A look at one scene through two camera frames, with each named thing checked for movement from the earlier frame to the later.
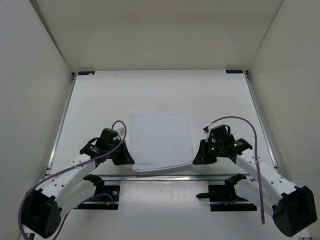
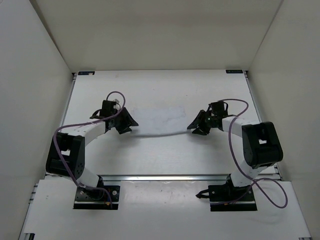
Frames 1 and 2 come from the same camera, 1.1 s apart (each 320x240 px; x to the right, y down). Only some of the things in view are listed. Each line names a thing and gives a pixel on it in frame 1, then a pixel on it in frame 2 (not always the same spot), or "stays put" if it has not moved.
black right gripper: x=202 y=157 → x=198 y=123
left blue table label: x=86 y=73 stays put
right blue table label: x=234 y=71 stays put
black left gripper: x=125 y=157 → x=132 y=121
